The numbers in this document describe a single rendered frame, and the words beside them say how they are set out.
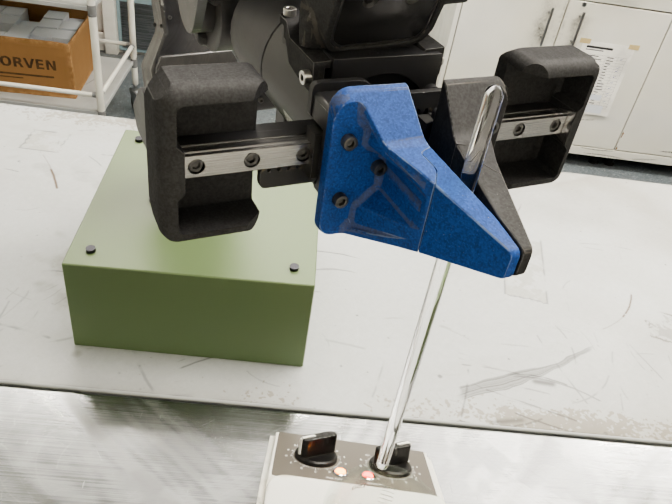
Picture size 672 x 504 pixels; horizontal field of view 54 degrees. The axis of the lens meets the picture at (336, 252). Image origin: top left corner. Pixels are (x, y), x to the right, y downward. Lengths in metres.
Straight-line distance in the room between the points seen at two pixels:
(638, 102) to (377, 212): 2.83
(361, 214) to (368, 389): 0.39
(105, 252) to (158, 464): 0.18
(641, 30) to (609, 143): 0.49
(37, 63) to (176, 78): 2.32
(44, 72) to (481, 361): 2.09
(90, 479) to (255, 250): 0.22
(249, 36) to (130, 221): 0.33
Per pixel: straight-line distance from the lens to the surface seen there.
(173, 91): 0.22
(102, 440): 0.59
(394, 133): 0.23
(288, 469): 0.50
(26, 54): 2.53
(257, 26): 0.33
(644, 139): 3.15
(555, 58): 0.29
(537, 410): 0.67
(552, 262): 0.85
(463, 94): 0.25
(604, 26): 2.86
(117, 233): 0.61
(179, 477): 0.56
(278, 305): 0.58
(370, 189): 0.25
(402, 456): 0.52
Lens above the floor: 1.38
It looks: 38 degrees down
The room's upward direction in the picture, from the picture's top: 10 degrees clockwise
